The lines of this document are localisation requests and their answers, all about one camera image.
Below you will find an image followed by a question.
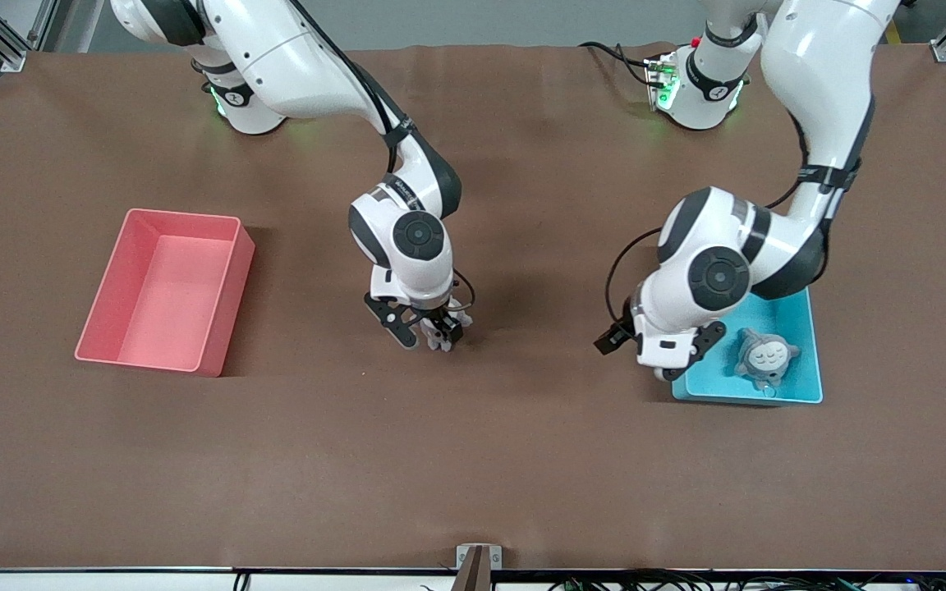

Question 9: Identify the grey plush Totoro toy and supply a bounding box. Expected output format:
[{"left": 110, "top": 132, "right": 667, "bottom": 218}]
[
  {"left": 420, "top": 300, "right": 474, "bottom": 354},
  {"left": 734, "top": 327, "right": 802, "bottom": 401}
]

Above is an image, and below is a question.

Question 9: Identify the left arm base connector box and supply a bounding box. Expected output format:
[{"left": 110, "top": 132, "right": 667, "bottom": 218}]
[{"left": 644, "top": 51, "right": 679, "bottom": 112}]

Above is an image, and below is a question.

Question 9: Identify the blue plastic box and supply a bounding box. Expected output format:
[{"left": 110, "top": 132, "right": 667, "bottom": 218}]
[{"left": 670, "top": 287, "right": 824, "bottom": 406}]

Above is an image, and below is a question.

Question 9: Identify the pink plastic box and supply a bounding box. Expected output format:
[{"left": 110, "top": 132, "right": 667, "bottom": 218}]
[{"left": 75, "top": 208, "right": 256, "bottom": 378}]

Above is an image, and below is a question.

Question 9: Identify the brown table cover mat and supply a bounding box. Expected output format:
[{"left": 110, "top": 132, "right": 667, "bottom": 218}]
[{"left": 0, "top": 43, "right": 946, "bottom": 571}]

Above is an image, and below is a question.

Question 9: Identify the brown stand pole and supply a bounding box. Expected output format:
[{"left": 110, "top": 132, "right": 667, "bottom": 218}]
[{"left": 450, "top": 547, "right": 493, "bottom": 591}]

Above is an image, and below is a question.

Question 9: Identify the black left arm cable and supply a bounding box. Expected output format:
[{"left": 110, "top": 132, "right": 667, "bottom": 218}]
[{"left": 603, "top": 115, "right": 811, "bottom": 329}]

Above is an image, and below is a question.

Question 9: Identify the silver bracket plate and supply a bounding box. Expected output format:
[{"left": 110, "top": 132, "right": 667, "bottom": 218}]
[{"left": 456, "top": 544, "right": 503, "bottom": 570}]

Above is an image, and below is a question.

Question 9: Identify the black cable bundle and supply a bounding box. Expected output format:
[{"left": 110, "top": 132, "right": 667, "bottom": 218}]
[{"left": 547, "top": 569, "right": 946, "bottom": 591}]

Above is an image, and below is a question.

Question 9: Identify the black left base cable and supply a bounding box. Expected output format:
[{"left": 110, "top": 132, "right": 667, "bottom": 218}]
[{"left": 578, "top": 39, "right": 656, "bottom": 89}]

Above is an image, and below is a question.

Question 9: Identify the white table edge rail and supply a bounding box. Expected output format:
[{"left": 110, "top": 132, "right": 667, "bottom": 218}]
[{"left": 0, "top": 566, "right": 946, "bottom": 591}]

